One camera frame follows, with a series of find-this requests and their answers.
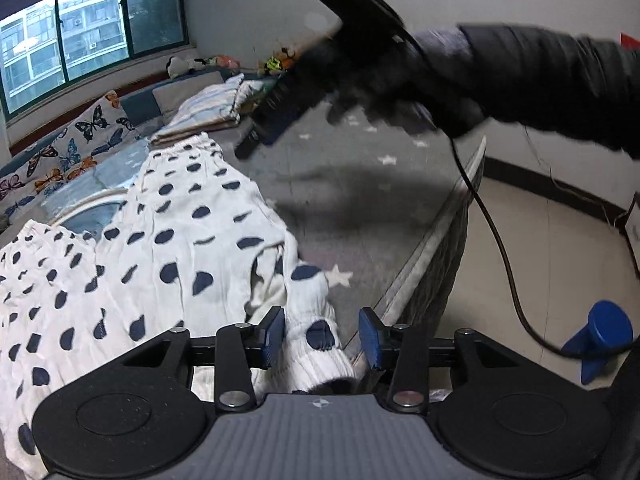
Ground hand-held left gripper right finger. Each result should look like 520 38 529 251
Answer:
358 307 521 409

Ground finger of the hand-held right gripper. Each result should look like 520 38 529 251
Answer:
234 62 328 162

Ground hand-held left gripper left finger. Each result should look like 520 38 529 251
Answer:
120 305 286 409

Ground white polka dot pants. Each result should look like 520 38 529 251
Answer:
0 131 357 478

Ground person's right forearm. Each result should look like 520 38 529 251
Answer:
457 24 640 162

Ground folded striped clothes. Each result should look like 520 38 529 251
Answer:
150 74 263 147

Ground person's right hand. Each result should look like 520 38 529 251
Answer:
325 27 488 138

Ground pile of small plush toys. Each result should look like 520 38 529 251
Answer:
257 47 301 77

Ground grey cushion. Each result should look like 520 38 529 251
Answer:
152 71 224 126

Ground black and white plush toy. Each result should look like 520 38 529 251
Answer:
166 55 207 79

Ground blue sofa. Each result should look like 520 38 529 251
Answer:
0 67 241 233

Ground butterfly print pillows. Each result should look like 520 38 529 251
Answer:
0 90 143 211

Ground green framed window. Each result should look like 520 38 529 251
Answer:
0 0 192 117

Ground blue plastic object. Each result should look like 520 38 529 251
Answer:
561 300 634 386

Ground black cable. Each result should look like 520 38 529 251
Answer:
449 132 640 360

